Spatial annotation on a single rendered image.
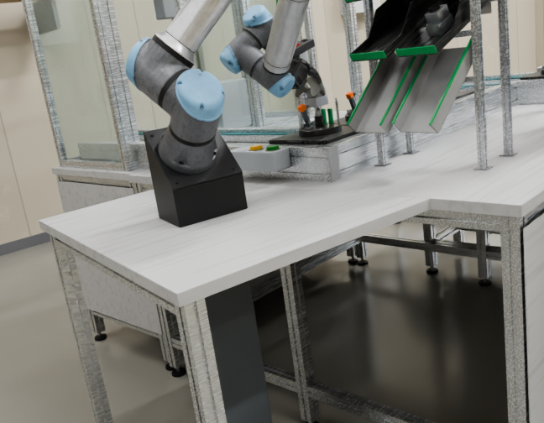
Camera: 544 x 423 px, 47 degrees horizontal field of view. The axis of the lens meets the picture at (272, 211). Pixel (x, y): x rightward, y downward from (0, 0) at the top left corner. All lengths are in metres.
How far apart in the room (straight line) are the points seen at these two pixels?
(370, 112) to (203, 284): 0.87
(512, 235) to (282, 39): 0.73
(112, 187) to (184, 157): 1.06
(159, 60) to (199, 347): 0.68
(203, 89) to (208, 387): 0.66
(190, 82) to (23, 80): 3.67
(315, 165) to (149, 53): 0.60
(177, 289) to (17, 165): 3.98
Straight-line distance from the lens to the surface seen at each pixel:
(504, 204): 1.49
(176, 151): 1.56
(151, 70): 1.53
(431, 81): 1.83
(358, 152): 1.93
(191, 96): 1.46
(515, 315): 1.59
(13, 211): 5.12
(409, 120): 1.77
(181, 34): 1.54
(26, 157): 5.10
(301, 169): 1.89
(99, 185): 2.69
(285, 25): 1.62
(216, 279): 1.20
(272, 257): 1.27
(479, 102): 1.78
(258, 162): 1.90
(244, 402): 1.82
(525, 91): 2.96
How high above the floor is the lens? 1.28
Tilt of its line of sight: 15 degrees down
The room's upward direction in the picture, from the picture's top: 8 degrees counter-clockwise
